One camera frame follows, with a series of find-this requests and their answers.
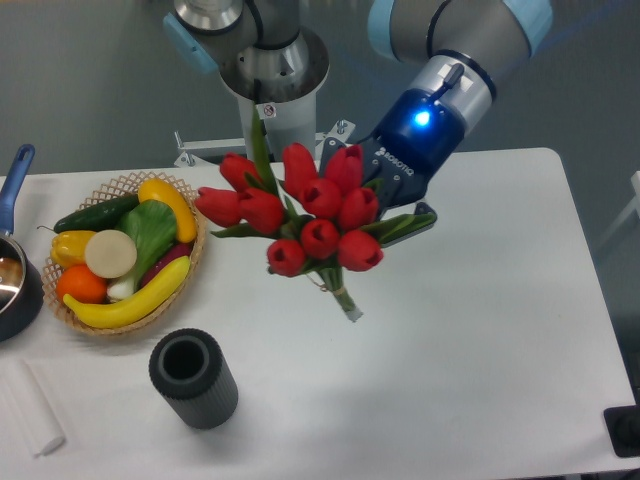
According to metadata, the green cucumber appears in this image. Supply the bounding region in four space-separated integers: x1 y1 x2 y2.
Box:
38 194 139 234

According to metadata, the yellow squash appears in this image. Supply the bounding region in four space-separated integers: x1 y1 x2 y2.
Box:
138 178 197 243

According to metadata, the yellow banana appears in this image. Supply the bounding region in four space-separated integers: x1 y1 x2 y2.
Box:
63 256 191 330

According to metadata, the dark grey ribbed vase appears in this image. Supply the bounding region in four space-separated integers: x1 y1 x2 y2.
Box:
148 328 239 430

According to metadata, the blue handled saucepan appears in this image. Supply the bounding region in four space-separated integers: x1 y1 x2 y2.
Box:
1 144 43 342

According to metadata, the black device at table edge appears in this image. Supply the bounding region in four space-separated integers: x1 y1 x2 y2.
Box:
603 405 639 458

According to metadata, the purple eggplant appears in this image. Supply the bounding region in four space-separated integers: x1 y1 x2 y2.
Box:
139 243 192 288

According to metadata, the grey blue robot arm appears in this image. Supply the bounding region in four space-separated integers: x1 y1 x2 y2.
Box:
163 1 553 245

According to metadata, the white metal base bracket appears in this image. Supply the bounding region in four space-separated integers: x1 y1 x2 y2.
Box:
173 119 356 168

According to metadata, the red tulip bouquet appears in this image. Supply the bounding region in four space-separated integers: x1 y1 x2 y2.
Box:
194 105 437 323

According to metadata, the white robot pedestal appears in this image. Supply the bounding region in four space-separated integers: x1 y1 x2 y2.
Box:
235 92 316 161

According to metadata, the green leafy cabbage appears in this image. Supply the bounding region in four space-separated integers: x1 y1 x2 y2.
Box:
107 200 177 303

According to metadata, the white rolled cloth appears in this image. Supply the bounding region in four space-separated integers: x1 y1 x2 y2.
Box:
1 360 66 458

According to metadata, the yellow bell pepper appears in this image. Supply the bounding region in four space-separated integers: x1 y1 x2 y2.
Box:
50 230 96 269

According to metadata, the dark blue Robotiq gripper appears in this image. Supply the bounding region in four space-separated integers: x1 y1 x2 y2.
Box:
320 50 496 247

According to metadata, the white chair part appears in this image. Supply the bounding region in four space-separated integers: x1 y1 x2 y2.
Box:
596 171 639 256

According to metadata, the beige round disc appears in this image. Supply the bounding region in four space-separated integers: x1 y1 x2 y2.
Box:
84 230 137 279

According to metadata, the orange fruit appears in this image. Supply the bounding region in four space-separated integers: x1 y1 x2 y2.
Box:
56 265 107 304

